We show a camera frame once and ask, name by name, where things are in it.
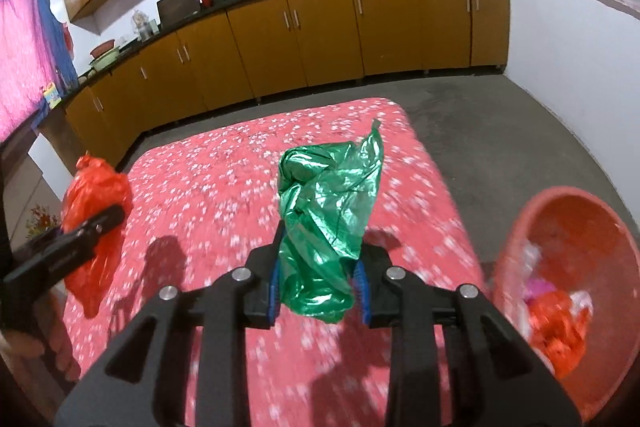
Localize blue cloth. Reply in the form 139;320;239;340
27;0;78;90

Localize clear jar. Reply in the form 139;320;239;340
131;9;151;42

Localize red floral tablecloth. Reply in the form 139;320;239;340
60;97;493;427

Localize pink curtain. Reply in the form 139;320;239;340
0;0;61;142

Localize wooden lower kitchen cabinets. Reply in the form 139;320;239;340
62;0;512;172

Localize small clear plastic bag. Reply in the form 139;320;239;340
567;289;596;323

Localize dark cutting board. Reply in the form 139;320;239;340
156;0;201;25

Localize red-orange plastic bag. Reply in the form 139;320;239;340
61;154;135;319

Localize green bowl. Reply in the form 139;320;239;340
90;47;122;70

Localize green plastic bag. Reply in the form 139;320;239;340
276;118;385;324

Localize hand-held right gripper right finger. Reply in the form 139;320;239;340
352;243;583;427

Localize colourful small box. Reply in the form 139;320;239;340
41;82;62;109

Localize red plastic basket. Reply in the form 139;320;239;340
487;187;640;427

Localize person's left hand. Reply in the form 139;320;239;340
10;294;82;383

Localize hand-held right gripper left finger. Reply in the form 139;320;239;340
54;219;286;427

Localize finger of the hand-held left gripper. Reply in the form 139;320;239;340
60;204;126;258

